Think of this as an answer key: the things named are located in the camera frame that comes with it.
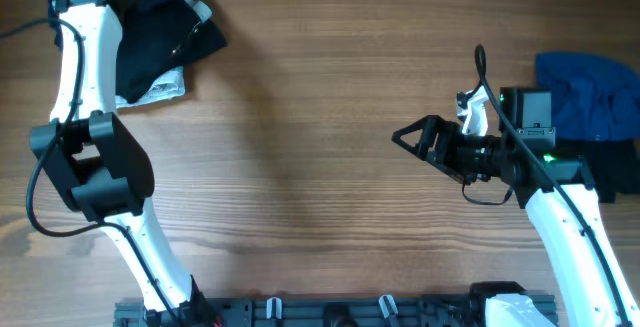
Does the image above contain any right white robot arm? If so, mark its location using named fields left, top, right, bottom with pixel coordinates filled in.
left=391, top=87, right=639, bottom=326

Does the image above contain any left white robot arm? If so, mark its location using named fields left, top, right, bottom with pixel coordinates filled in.
left=26, top=0, right=219, bottom=326

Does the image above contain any blue crumpled garment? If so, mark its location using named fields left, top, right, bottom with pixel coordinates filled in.
left=535, top=52, right=639, bottom=142

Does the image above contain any black garment with print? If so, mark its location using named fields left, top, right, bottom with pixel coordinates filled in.
left=556, top=139, right=639, bottom=203

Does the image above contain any white grey folded garment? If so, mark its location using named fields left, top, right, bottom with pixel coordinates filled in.
left=115, top=0, right=213, bottom=109

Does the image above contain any black folded garment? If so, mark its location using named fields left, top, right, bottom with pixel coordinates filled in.
left=116, top=0, right=227, bottom=108

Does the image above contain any black mounting rail base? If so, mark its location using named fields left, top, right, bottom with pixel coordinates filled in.
left=113, top=291, right=559, bottom=327

